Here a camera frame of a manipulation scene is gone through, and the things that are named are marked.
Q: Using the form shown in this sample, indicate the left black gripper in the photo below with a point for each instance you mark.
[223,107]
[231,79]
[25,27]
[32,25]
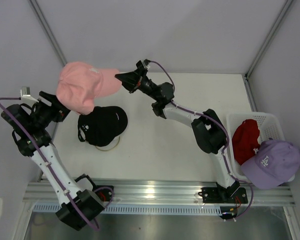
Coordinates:
[59,111]

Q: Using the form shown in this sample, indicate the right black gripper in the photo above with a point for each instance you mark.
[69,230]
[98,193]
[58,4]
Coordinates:
[131,81]

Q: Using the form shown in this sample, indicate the pink baseball cap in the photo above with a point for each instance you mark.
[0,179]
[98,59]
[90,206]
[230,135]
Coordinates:
[80,84]

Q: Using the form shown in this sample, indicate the black NY baseball cap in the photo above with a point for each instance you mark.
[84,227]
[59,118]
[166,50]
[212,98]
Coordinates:
[101,126]

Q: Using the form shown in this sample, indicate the gold wire hat stand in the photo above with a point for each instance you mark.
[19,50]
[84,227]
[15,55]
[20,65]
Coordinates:
[111,145]

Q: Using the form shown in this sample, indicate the red baseball cap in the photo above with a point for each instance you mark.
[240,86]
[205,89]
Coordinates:
[245,141]

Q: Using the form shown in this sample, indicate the purple LA baseball cap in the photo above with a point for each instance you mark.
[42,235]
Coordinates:
[275,163]

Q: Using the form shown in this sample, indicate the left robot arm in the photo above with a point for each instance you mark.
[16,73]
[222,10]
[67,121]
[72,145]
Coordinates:
[29,120]

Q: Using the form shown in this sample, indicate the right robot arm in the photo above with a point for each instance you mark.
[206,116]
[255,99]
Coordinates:
[209,133]

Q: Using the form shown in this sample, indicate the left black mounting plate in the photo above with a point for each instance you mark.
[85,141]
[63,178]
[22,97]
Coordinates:
[105,192]

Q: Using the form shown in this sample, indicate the black mounting plate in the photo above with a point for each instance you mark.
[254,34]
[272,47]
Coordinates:
[105,192]
[215,195]

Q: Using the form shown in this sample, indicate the white plastic basket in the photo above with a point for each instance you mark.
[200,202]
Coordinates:
[268,125]

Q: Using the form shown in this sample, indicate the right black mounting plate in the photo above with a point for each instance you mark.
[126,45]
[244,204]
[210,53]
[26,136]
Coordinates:
[215,195]

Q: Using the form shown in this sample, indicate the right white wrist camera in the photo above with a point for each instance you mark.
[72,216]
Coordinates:
[143,65]

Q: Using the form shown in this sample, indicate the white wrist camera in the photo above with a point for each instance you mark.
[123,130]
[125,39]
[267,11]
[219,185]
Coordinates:
[25,94]
[143,65]

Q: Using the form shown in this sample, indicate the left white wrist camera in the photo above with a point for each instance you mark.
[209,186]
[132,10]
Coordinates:
[25,94]

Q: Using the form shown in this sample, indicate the left aluminium frame post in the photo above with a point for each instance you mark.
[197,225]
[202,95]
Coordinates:
[46,28]

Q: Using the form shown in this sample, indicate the aluminium frame post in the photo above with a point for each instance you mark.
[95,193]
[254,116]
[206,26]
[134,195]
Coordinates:
[275,27]
[46,28]

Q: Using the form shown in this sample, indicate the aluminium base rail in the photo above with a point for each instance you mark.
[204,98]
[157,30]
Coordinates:
[159,192]

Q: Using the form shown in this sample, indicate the white slotted cable duct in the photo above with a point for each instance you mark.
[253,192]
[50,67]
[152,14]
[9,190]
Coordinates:
[190,210]

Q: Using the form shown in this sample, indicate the right aluminium frame post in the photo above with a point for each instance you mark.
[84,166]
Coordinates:
[275,27]

